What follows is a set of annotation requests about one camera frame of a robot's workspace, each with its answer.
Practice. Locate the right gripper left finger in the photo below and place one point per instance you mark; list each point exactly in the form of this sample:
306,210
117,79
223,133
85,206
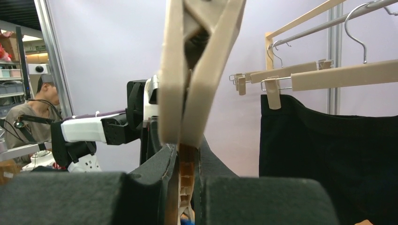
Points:
146,196

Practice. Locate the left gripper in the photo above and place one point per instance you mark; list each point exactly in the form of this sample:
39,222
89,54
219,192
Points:
146,131

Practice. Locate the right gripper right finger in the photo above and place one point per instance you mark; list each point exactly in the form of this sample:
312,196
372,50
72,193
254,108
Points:
223,198

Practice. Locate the beige clip hanger blue underwear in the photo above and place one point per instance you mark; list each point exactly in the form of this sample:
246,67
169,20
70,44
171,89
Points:
197,42

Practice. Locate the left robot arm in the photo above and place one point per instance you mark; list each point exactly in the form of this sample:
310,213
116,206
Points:
73,143

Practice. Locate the empty beige clip hanger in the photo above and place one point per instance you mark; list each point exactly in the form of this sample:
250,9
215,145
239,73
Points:
241,79

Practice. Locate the beige clip hanger black underwear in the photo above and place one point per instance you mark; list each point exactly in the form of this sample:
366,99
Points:
363,74

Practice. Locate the seated person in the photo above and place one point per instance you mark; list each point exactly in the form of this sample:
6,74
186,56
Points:
44,105

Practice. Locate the wooden clothes rack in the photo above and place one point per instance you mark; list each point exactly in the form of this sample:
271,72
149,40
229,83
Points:
327,5

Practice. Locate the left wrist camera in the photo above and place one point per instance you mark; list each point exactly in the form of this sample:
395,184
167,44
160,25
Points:
150,98

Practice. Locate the aluminium frame post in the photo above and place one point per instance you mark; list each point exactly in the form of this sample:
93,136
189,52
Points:
55,60

